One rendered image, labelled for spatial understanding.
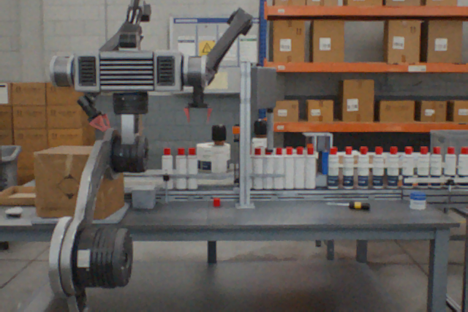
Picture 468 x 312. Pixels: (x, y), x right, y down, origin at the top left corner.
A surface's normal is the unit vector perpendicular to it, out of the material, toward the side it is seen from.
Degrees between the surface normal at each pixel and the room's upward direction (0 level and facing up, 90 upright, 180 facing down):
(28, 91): 90
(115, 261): 76
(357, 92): 89
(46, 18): 90
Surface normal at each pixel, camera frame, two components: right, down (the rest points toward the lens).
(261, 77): 0.83, 0.06
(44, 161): -0.16, 0.11
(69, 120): 0.06, 0.11
